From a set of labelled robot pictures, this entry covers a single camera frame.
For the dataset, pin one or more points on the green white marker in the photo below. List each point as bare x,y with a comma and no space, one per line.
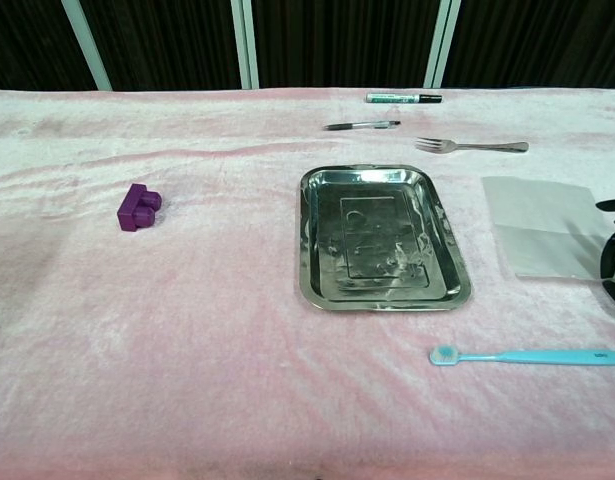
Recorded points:
397,98

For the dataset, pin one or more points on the black ballpoint pen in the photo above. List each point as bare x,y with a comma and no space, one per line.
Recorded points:
362,125

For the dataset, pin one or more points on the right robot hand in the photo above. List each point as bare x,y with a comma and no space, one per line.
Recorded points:
612,250

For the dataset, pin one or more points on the metal fork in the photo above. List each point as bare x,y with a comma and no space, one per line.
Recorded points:
467,145

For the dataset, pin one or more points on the light blue toothbrush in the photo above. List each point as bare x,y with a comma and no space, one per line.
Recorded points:
527,356

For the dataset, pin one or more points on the pink plush table cloth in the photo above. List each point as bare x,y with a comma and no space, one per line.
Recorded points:
187,325

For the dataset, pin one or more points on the metal tray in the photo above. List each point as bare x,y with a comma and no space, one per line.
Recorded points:
382,240

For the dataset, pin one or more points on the purple plastic block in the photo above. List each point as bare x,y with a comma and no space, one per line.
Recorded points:
137,210

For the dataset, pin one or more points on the white frame post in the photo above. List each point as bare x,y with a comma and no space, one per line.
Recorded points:
246,45
442,45
87,45

